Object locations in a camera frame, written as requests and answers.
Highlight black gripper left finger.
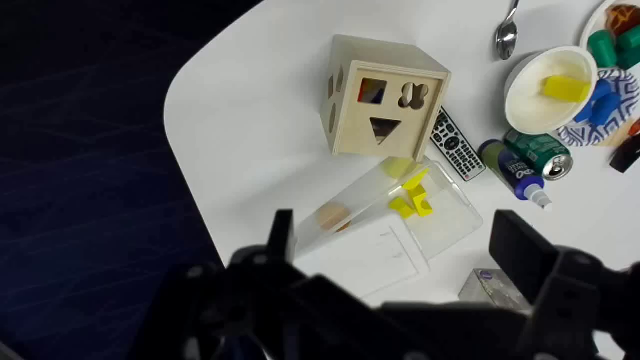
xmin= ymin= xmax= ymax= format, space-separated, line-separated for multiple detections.
xmin=141 ymin=207 xmax=366 ymax=360

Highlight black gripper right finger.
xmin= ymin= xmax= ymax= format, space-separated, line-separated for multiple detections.
xmin=487 ymin=207 xmax=640 ymax=360

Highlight metal spoon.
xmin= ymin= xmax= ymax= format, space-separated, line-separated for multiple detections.
xmin=491 ymin=0 xmax=524 ymax=61

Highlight white bowl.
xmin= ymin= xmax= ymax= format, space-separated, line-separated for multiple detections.
xmin=502 ymin=43 xmax=600 ymax=136

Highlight yellow block in bowl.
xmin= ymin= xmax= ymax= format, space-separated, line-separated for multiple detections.
xmin=539 ymin=74 xmax=592 ymax=103

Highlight bowl with food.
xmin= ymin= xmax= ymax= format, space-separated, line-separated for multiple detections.
xmin=577 ymin=0 xmax=640 ymax=72

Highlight bottle with blue label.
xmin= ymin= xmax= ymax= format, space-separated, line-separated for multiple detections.
xmin=477 ymin=138 xmax=553 ymax=210

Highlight green soda can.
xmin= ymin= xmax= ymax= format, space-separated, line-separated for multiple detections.
xmin=502 ymin=125 xmax=575 ymax=183

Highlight yellow toy block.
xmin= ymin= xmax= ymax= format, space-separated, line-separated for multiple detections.
xmin=400 ymin=167 xmax=431 ymax=196
xmin=388 ymin=183 xmax=435 ymax=222

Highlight black remote control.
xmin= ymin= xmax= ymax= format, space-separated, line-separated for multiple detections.
xmin=428 ymin=105 xmax=487 ymax=183

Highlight black orange tongs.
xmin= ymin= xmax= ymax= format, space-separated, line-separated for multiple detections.
xmin=608 ymin=117 xmax=640 ymax=175

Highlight blue toy block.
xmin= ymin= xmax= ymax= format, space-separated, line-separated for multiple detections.
xmin=585 ymin=81 xmax=626 ymax=117
xmin=573 ymin=98 xmax=602 ymax=128

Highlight wooden shape sorter box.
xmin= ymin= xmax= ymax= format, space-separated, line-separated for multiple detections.
xmin=317 ymin=34 xmax=451 ymax=162

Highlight green toy cylinder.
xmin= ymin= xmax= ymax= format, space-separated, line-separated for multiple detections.
xmin=585 ymin=27 xmax=620 ymax=67
xmin=615 ymin=25 xmax=640 ymax=72

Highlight brown toy food piece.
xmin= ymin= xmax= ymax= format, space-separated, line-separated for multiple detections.
xmin=604 ymin=1 xmax=640 ymax=35

